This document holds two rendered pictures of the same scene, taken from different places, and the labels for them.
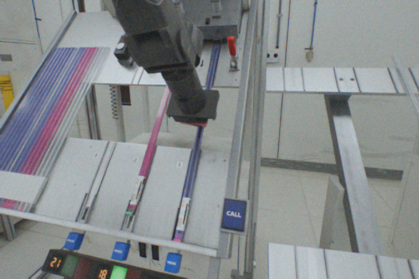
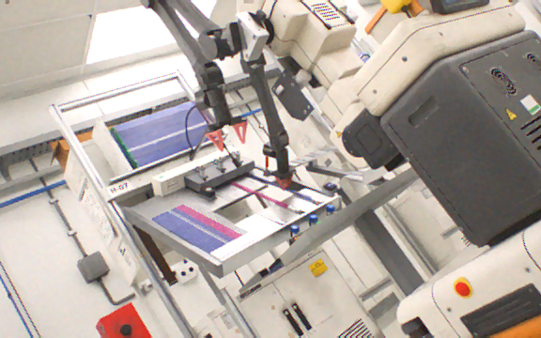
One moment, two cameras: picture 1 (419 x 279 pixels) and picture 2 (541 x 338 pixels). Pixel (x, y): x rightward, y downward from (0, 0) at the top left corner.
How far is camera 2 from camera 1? 2.36 m
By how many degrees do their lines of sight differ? 58
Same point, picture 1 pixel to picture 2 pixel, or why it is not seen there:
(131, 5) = (279, 125)
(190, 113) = (287, 170)
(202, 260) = (332, 300)
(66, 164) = (251, 226)
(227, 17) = (246, 161)
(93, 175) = (269, 220)
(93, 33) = (163, 206)
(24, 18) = not seen: outside the picture
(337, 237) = (358, 193)
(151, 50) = (283, 138)
